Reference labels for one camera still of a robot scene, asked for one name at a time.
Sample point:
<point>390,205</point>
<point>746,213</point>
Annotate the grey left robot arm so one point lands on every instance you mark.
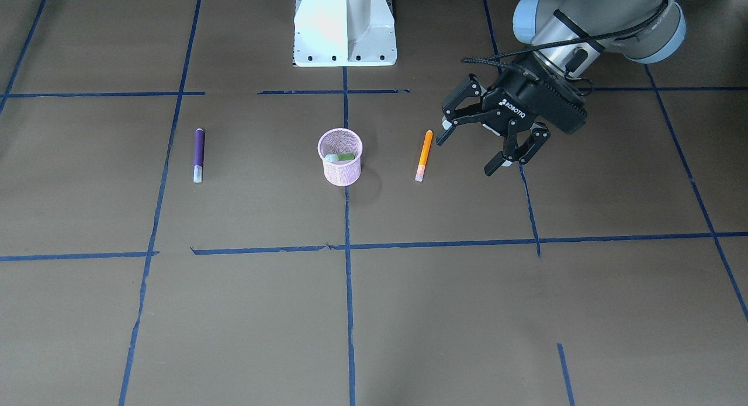
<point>567,36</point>

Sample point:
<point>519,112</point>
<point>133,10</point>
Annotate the pink mesh pen holder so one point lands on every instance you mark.
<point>336,141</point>

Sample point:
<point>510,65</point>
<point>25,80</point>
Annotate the green highlighter pen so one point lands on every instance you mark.
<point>342,157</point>

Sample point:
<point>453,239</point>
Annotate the orange highlighter pen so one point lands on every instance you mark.
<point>423,157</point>

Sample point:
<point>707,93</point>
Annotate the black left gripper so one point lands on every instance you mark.
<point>509,104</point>

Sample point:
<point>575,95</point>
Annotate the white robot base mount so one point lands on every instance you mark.
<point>338,33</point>

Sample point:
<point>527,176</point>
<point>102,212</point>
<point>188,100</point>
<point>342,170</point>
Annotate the purple highlighter pen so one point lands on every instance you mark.
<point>198,156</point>

